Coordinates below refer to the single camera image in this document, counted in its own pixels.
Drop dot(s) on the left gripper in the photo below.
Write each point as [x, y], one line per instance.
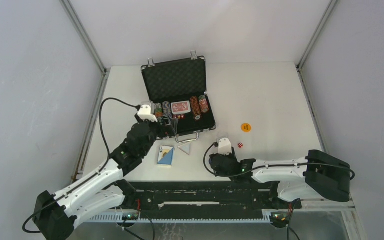
[166, 130]

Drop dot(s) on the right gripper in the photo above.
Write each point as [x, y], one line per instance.
[232, 156]

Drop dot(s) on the black aluminium poker case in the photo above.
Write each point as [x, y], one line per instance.
[176, 81]

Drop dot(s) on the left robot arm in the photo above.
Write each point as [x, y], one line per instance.
[57, 215]

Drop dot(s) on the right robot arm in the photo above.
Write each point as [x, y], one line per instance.
[317, 175]

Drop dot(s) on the blue white card box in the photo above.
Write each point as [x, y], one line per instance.
[165, 156]

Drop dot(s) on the blue grey chip stack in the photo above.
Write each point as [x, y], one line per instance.
[166, 109]

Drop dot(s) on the red dice in case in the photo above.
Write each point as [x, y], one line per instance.
[179, 116]

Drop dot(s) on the orange big blind button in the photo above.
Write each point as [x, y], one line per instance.
[246, 127]

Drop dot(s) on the red playing card deck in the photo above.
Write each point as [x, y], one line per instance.
[181, 107]

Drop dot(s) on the brown orange chip stack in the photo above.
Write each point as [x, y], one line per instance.
[195, 108]

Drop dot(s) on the red green chip stack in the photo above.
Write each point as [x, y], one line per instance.
[203, 104]

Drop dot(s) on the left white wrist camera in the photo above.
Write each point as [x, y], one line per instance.
[146, 112]

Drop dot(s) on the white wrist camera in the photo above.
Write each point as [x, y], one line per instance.
[224, 146]
[146, 112]

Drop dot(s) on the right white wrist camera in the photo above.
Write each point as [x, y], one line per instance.
[224, 146]

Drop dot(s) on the white cable duct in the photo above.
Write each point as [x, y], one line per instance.
[134, 217]

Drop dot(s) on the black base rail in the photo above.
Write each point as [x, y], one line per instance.
[205, 199]

